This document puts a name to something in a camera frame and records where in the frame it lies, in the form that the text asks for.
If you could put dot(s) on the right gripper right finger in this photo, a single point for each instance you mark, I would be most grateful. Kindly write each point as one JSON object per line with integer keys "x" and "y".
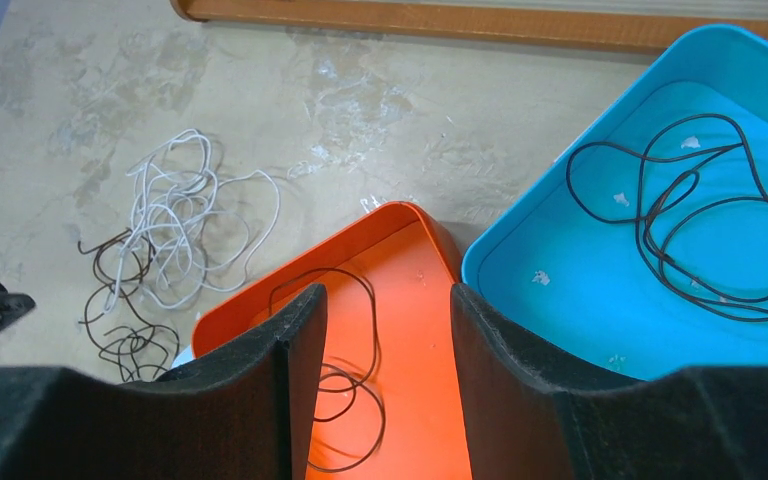
{"x": 534, "y": 411}

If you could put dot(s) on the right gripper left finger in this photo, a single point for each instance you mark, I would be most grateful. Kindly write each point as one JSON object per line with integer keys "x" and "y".
{"x": 243, "y": 411}

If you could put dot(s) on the orange tray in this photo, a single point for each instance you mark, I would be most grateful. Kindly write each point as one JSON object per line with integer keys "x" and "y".
{"x": 396, "y": 414}

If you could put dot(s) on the light blue tray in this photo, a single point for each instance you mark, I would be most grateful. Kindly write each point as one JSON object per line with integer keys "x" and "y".
{"x": 644, "y": 248}

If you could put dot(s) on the wooden shelf rack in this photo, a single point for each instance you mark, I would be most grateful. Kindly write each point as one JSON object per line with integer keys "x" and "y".
{"x": 615, "y": 32}

